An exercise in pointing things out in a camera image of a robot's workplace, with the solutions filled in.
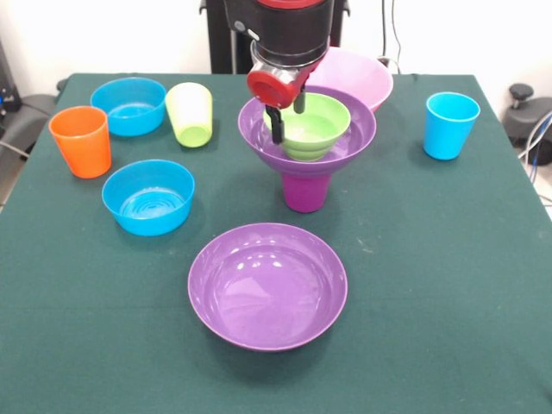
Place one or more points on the black equipment box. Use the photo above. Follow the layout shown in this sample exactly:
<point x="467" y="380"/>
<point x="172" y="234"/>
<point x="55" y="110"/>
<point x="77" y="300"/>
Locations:
<point x="6" y="86"/>

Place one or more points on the large pink bowl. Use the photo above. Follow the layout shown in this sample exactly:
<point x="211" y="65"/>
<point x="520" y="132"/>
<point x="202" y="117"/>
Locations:
<point x="362" y="73"/>

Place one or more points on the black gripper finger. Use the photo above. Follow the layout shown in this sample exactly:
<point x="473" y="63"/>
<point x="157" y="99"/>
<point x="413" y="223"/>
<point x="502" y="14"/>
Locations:
<point x="300" y="101"/>
<point x="277" y="129"/>

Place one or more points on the blue cup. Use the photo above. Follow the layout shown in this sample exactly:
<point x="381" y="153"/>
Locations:
<point x="448" y="133"/>

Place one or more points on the grey chair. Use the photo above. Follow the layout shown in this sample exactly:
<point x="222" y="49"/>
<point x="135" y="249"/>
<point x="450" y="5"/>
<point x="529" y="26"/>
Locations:
<point x="30" y="116"/>

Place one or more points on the green ribbed bowl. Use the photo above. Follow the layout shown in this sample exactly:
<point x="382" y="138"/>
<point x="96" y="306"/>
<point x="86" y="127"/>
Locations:
<point x="319" y="133"/>

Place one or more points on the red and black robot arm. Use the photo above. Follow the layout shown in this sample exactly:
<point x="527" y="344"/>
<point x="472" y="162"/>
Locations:
<point x="289" y="26"/>

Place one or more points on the orange cup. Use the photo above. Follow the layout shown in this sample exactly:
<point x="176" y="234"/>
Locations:
<point x="84" y="153"/>

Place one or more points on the purple cup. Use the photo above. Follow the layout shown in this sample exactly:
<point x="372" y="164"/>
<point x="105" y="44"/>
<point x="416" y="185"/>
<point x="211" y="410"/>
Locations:
<point x="306" y="194"/>

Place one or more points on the dark green tablecloth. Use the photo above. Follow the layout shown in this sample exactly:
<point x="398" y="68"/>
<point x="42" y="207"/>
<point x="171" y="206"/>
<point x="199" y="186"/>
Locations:
<point x="276" y="379"/>

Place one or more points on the dark grey base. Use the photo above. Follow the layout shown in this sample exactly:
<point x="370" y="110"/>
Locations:
<point x="528" y="123"/>

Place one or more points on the purple bowl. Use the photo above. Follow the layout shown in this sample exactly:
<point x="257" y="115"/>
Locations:
<point x="267" y="297"/>
<point x="259" y="142"/>

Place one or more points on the lime green cup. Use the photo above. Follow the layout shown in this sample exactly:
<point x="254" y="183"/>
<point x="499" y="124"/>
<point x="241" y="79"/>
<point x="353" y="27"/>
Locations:
<point x="190" y="112"/>

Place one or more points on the blue bowl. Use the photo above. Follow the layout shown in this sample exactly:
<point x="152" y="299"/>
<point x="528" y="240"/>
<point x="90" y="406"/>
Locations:
<point x="129" y="116"/>
<point x="148" y="222"/>

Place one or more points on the black knob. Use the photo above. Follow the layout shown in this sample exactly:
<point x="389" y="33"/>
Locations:
<point x="521" y="91"/>

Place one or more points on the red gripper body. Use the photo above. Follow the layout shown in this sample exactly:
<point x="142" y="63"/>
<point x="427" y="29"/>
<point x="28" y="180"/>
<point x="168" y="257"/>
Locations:
<point x="271" y="88"/>

